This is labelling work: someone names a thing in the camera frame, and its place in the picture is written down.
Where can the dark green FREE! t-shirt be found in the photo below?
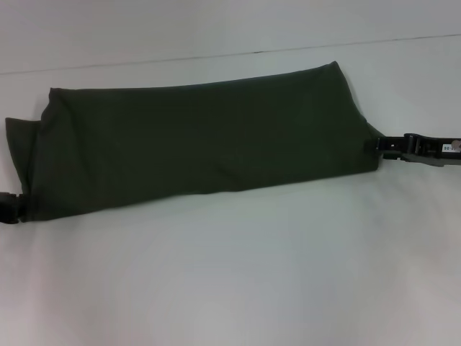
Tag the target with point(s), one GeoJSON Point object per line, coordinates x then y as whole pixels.
{"type": "Point", "coordinates": [198, 144]}

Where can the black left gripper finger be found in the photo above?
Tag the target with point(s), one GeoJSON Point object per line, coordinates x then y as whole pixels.
{"type": "Point", "coordinates": [11, 209]}

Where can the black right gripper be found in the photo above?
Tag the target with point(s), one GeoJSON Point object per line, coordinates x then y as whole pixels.
{"type": "Point", "coordinates": [437, 149]}

